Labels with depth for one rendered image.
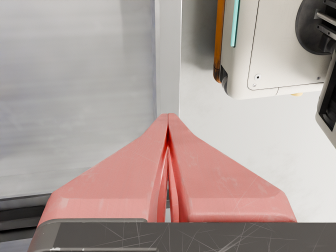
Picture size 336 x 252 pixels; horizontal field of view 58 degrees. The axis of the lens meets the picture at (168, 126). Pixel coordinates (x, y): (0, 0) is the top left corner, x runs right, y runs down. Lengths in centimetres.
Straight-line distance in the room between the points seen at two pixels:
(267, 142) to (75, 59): 150
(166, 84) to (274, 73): 83
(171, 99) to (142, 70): 5
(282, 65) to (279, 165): 89
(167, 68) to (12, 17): 15
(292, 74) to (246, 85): 17
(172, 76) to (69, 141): 14
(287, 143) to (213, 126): 47
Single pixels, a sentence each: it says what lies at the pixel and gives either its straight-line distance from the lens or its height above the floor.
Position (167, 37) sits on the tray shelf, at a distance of 32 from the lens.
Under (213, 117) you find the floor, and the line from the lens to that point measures 151.
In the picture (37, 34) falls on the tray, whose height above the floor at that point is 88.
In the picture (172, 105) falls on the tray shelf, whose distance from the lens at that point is 35.
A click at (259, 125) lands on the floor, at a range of 164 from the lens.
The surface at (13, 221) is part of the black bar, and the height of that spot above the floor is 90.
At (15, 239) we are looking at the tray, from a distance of 47.
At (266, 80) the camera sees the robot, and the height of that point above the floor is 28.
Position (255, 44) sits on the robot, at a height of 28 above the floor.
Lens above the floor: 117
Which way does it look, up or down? 53 degrees down
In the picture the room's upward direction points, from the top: 165 degrees clockwise
